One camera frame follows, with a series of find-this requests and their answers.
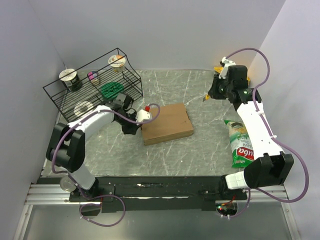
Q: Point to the orange white yogurt cup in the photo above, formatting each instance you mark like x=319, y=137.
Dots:
x=117, y=63

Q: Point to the aluminium frame rail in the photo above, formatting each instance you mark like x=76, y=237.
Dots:
x=53, y=194

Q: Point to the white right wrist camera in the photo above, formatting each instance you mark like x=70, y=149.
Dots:
x=225, y=64

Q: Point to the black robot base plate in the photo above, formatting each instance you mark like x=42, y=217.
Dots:
x=204, y=191

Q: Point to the black wire rack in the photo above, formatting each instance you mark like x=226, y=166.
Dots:
x=65, y=100

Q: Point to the green round plastic lid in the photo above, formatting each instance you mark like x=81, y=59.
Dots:
x=111, y=90

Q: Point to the yellow utility knife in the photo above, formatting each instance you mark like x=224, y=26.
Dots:
x=206, y=97

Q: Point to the white tape roll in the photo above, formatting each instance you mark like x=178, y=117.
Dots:
x=82, y=108

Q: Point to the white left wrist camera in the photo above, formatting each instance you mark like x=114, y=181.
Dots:
x=143, y=115

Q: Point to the green cassava chips bag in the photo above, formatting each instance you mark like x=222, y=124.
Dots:
x=240, y=144

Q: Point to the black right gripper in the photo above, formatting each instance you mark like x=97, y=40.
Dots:
x=213, y=92

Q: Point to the silver tin can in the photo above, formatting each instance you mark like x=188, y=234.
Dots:
x=66, y=184

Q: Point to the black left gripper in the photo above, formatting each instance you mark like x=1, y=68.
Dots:
x=132, y=130

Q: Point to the brown cardboard express box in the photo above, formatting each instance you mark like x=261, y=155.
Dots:
x=172, y=123

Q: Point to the small purple pink box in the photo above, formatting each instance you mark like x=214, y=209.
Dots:
x=93, y=77

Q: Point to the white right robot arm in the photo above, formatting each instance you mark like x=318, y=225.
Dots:
x=271, y=165

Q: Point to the yellow chips bag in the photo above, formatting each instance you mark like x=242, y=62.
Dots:
x=219, y=69

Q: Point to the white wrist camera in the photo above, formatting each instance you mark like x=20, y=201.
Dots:
x=143, y=115
x=225, y=64

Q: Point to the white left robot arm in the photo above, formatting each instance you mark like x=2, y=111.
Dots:
x=66, y=149

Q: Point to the black yogurt cup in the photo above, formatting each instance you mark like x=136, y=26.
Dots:
x=71, y=79

